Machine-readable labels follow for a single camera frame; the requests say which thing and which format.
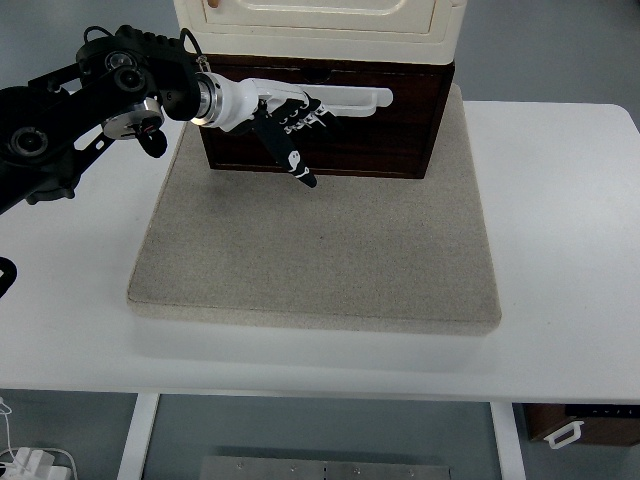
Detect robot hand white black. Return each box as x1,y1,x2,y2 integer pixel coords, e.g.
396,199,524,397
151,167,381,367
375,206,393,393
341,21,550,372
213,74,347,190

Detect dark wood drawer white handle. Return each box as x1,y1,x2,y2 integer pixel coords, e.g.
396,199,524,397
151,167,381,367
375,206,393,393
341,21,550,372
200,62,450,180

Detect grey foam mat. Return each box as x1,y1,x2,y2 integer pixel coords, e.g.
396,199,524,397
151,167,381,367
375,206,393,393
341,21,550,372
126,82,503,338

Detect white table leg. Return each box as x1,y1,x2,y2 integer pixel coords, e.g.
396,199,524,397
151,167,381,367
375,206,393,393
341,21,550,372
116,393,162,480
489,402,527,480

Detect white power adapter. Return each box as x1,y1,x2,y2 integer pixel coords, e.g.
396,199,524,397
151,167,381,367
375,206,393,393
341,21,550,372
0,446,77,480

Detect thin white cable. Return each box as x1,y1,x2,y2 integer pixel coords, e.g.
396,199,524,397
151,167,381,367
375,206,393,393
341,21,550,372
0,397,14,454

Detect brown box with white handle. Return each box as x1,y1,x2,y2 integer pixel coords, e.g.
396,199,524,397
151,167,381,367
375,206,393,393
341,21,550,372
521,403,640,450

